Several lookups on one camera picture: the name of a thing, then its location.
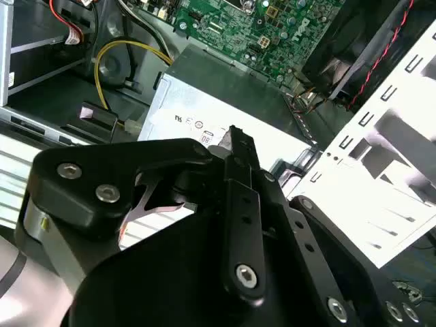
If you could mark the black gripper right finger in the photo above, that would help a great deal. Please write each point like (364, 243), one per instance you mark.
(289, 218)

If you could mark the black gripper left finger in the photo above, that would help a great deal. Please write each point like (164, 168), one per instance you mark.
(85, 170)

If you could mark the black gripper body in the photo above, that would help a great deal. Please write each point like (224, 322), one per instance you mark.
(163, 279)

